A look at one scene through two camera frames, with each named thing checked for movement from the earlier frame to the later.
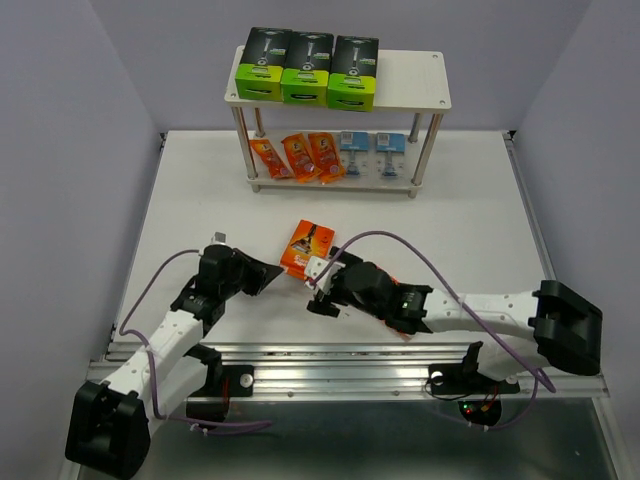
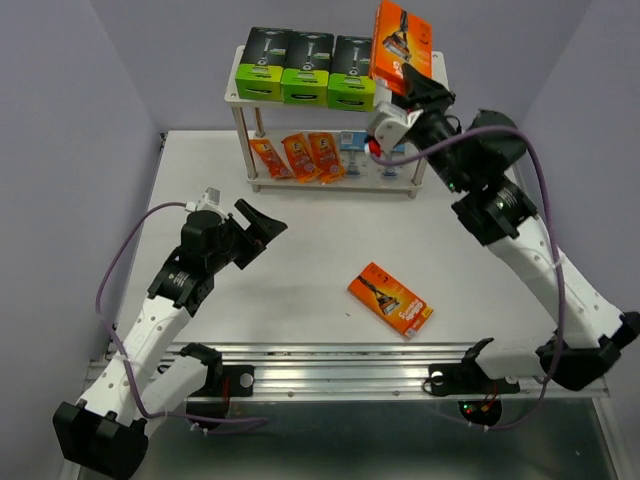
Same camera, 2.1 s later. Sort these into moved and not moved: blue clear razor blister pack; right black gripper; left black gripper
Moved: right black gripper; left black gripper
Not moved: blue clear razor blister pack
